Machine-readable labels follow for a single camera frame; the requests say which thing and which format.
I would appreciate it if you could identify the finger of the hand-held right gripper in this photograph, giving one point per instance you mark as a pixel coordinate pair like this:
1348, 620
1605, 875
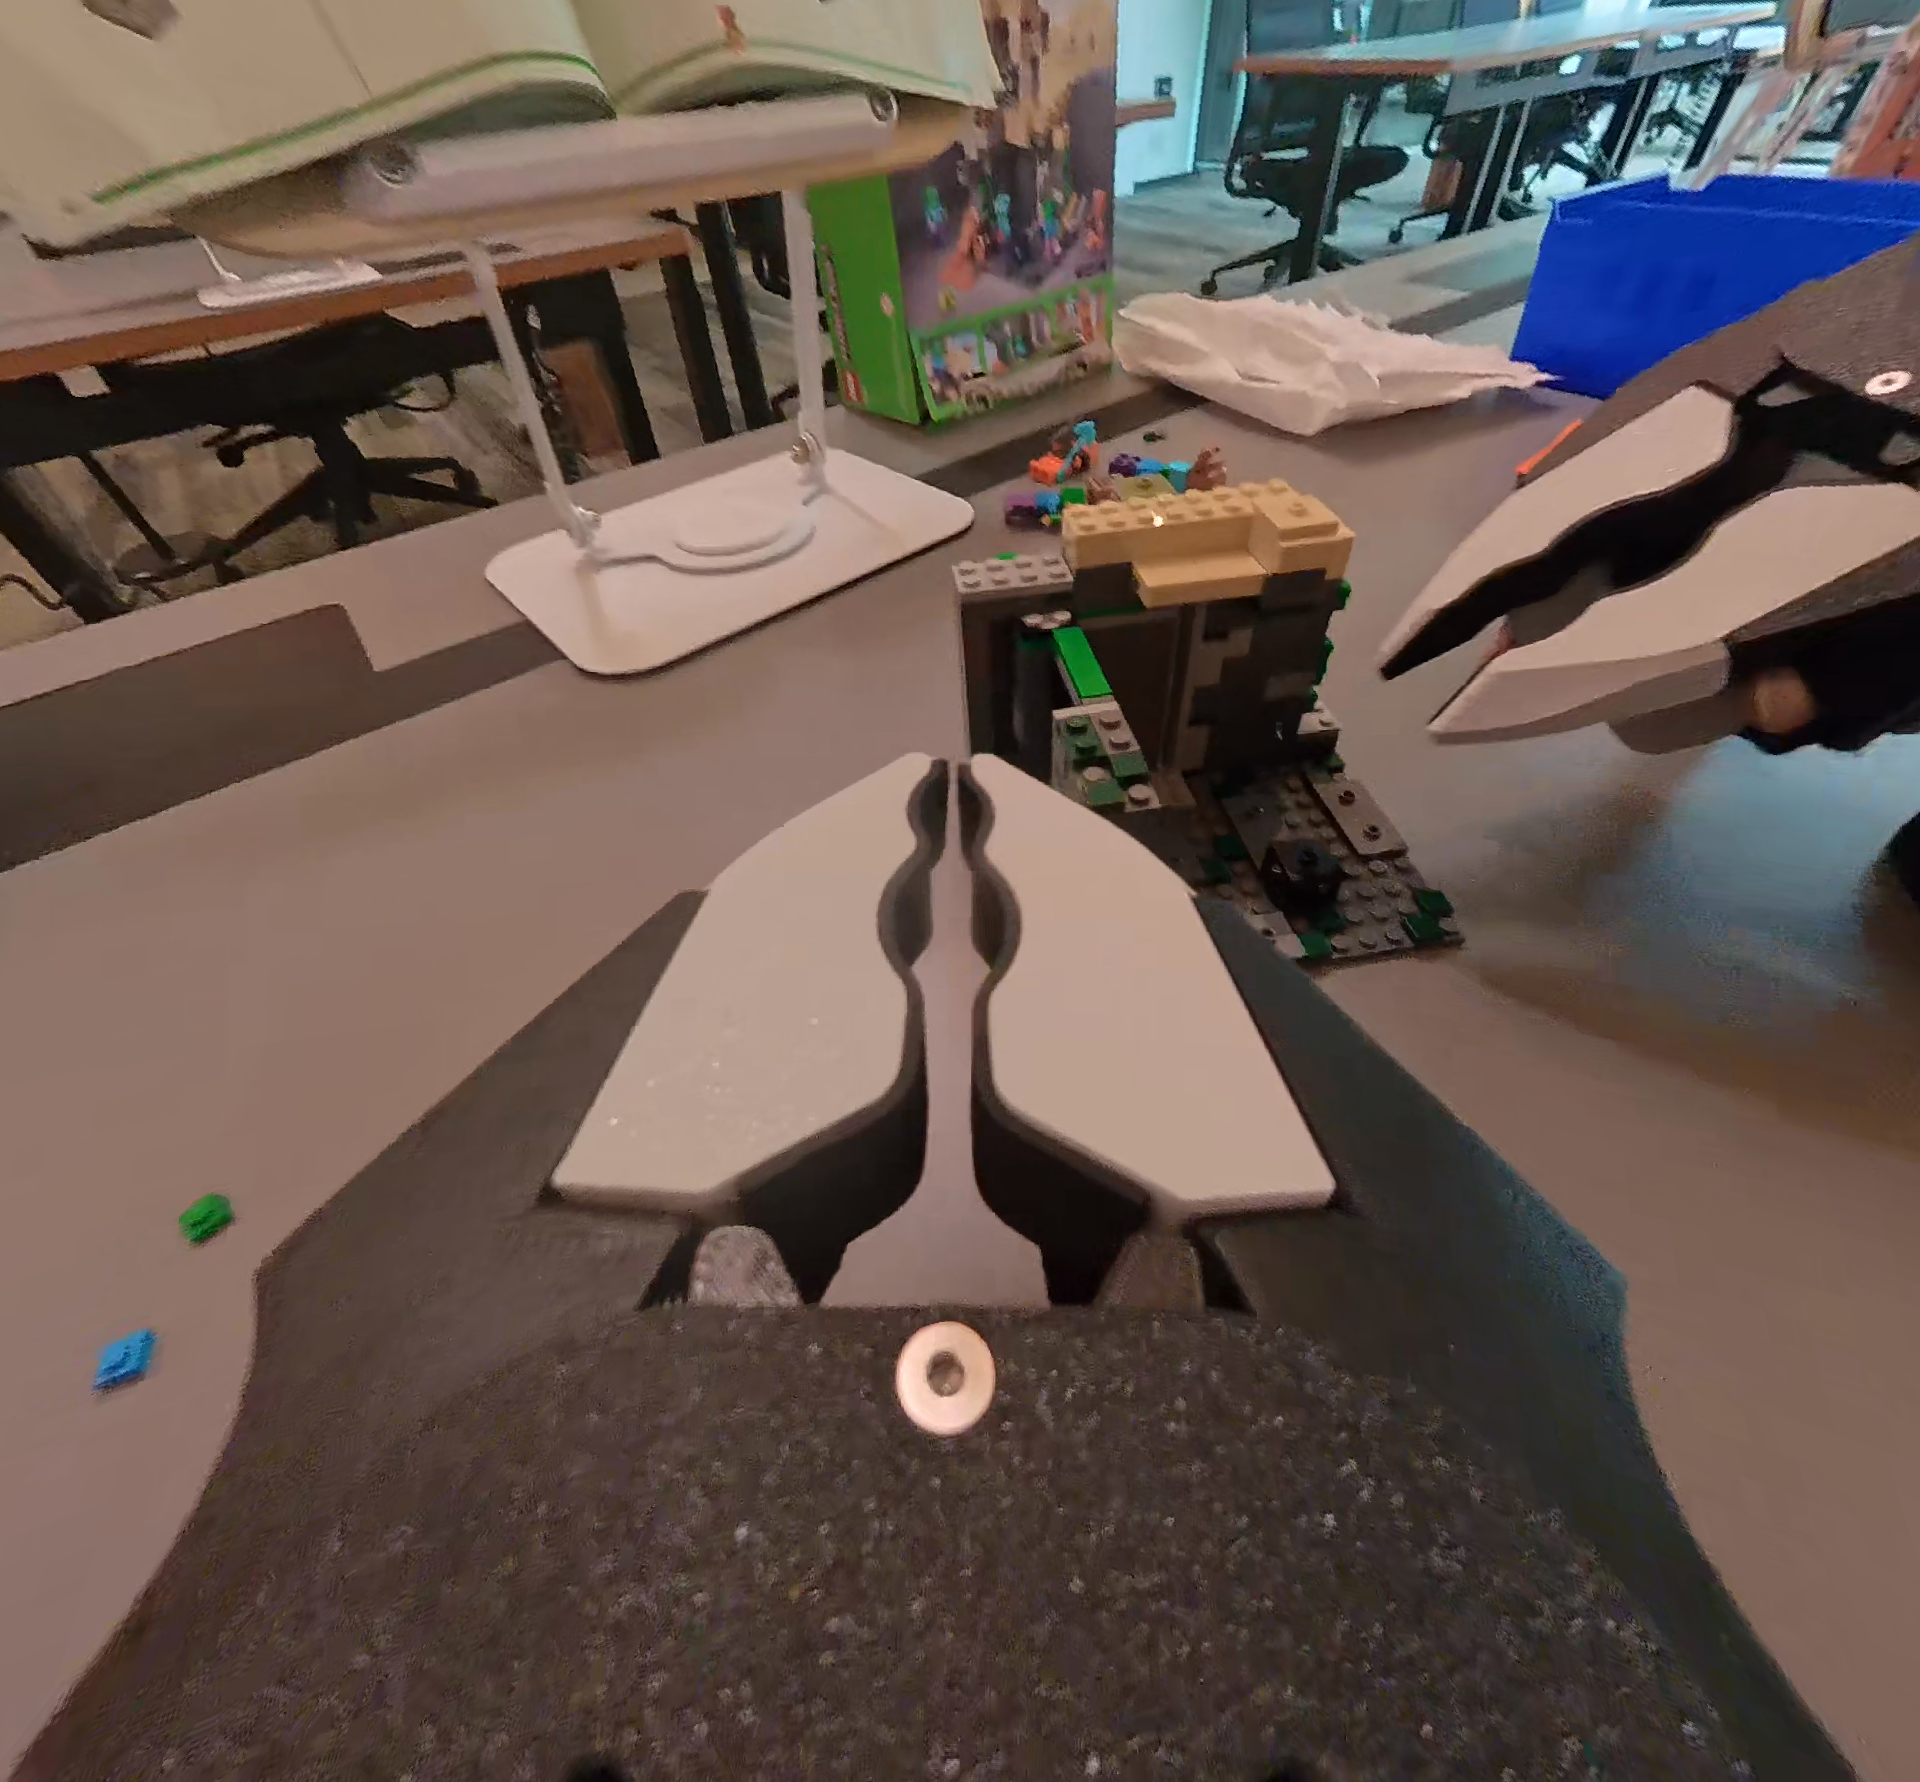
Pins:
1591, 476
1621, 643

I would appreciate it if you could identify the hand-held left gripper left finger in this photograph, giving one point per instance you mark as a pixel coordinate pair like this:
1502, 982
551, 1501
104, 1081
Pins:
751, 1032

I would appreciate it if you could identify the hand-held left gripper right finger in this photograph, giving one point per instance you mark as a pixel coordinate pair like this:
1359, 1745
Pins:
1141, 1032

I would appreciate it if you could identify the brick building model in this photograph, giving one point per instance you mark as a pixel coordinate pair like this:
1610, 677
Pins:
1201, 537

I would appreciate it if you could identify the brown top office desk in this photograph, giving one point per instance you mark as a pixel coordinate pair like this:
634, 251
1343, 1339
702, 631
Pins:
300, 291

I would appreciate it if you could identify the person's right hand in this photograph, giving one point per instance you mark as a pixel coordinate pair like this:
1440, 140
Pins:
1782, 703

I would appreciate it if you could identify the orange brick separator tool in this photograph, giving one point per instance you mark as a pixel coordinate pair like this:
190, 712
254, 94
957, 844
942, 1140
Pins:
1549, 453

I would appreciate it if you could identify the blue plastic bin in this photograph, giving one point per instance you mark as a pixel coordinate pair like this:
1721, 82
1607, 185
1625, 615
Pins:
1650, 282

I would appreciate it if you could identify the crumpled white paper bag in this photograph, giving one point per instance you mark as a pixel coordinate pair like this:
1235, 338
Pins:
1321, 356

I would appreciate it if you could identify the long wooden office table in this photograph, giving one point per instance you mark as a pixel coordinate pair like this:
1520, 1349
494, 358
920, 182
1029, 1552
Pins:
1500, 43

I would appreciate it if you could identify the black office chair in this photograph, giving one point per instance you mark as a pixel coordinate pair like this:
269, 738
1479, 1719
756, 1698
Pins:
300, 446
1304, 133
1500, 13

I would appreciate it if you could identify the pile of small brick figures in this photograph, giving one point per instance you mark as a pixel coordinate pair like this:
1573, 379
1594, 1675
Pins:
1081, 462

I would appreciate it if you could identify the small green brick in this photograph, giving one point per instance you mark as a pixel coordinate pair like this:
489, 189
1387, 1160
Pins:
207, 1218

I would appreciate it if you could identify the toy brick set box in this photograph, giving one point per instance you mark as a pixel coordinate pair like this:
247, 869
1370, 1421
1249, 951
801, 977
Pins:
1021, 237

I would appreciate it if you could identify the small blue brick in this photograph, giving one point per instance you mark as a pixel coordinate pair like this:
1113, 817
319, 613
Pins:
126, 1358

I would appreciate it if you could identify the small white book stand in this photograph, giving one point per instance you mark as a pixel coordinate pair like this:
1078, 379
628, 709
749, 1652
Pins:
285, 282

